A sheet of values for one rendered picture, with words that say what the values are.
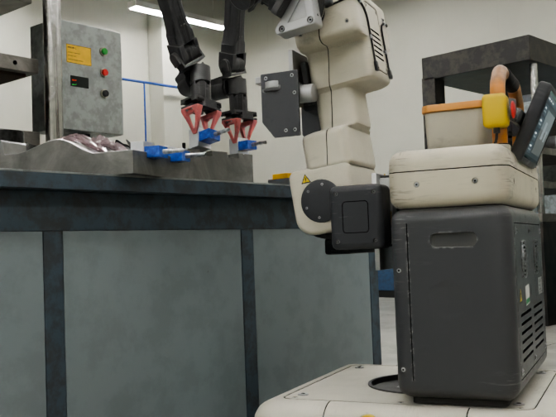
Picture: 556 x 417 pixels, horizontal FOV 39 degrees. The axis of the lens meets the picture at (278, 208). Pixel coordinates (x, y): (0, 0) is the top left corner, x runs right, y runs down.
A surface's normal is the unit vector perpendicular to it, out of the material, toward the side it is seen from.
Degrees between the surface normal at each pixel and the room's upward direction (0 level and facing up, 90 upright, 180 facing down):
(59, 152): 90
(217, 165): 90
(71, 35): 90
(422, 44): 90
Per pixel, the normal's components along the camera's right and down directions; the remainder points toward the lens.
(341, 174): -0.41, -0.03
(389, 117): -0.69, -0.01
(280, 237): 0.76, -0.06
